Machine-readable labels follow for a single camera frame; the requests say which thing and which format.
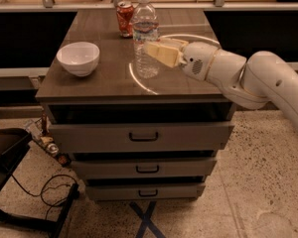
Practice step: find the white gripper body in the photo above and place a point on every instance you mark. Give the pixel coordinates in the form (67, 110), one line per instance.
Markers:
(196, 60)

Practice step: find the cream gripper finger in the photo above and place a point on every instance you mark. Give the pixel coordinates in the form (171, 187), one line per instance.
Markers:
(175, 43)
(166, 53)

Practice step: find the clear plastic water bottle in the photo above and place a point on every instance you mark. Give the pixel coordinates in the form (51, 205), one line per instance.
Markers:
(145, 27)

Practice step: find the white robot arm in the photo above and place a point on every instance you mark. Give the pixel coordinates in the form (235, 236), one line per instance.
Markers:
(250, 83)

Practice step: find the white bowl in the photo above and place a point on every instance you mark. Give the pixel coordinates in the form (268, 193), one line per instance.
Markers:
(80, 58)

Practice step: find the red soda can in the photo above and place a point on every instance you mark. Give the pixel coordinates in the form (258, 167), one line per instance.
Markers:
(124, 13)

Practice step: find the top grey drawer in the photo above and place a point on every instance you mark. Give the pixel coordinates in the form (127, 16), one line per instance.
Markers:
(144, 137)

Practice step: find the grey drawer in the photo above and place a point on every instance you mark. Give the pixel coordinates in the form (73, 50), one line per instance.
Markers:
(144, 137)
(145, 191)
(144, 168)

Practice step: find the grey drawer cabinet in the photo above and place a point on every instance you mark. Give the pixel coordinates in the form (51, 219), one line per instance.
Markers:
(116, 94)

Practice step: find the middle grey drawer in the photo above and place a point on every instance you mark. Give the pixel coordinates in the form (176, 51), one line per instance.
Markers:
(144, 168)

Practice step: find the bottom grey drawer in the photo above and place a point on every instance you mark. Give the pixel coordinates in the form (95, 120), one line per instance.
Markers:
(145, 191)

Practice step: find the clutter beside cabinet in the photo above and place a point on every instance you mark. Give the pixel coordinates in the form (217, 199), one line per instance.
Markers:
(38, 128)

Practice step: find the black chair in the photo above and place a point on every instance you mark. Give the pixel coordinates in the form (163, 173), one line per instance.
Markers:
(14, 145)

